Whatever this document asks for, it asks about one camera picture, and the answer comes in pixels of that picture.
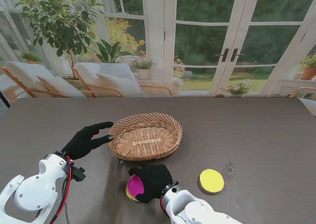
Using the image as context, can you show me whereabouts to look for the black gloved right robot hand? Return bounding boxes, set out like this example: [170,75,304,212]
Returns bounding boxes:
[128,163,173,204]

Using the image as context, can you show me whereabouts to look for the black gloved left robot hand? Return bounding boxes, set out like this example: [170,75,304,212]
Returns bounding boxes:
[61,121,115,160]

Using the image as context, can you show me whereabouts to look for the magenta culture dish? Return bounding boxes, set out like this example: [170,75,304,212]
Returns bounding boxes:
[127,175,145,195]

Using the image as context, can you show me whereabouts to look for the yellow culture dish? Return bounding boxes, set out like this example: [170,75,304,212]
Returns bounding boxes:
[125,187,139,201]
[197,169,225,194]

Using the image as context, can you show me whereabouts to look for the oval wicker basket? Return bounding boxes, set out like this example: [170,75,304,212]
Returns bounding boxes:
[107,112,183,162]

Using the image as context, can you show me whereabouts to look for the white chair pillow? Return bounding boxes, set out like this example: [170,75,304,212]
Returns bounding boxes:
[95,73,145,96]
[36,75,86,98]

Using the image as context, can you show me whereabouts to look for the white cushioned lounge chair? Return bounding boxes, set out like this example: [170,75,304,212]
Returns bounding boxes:
[0,61,86,98]
[73,62,173,98]

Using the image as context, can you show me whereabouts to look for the dark panel at table edge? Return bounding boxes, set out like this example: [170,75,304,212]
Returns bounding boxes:
[0,90,12,110]

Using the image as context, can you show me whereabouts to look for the flowering plant in white pot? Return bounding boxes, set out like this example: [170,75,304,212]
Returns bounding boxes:
[132,57,158,81]

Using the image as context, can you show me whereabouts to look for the broad-leaf green plant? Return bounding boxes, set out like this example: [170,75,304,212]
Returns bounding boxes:
[95,40,135,64]

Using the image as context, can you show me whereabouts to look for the yellow flowers in pale pot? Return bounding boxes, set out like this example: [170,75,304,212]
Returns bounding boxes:
[172,57,186,96]

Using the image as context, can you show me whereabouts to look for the small plant in terracotta pot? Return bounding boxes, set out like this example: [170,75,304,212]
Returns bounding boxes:
[19,50,43,65]

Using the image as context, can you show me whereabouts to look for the tall leafy potted tree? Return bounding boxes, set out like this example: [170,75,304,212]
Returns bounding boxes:
[13,0,106,80]

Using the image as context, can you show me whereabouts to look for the white flowering low plant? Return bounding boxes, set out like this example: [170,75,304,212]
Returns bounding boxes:
[219,82,252,98]

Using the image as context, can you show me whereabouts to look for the white sheet at table corner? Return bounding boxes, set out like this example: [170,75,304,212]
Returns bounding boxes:
[298,97,316,117]

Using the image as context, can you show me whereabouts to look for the large terracotta potted plant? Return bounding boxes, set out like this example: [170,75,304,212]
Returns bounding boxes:
[300,54,316,81]

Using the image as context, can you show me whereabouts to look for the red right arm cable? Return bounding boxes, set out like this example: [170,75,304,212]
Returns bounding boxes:
[159,196,171,219]

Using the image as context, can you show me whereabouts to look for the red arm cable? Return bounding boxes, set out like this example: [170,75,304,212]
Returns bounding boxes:
[49,156,74,224]
[159,196,171,219]

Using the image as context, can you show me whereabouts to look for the red left arm cable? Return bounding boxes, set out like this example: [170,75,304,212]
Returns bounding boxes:
[49,156,74,224]

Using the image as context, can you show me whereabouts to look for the dark door handle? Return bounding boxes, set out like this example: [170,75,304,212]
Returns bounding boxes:
[231,48,245,62]
[215,48,230,63]

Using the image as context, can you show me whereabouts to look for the orange chair frame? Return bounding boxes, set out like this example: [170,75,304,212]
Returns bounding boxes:
[288,87,316,98]

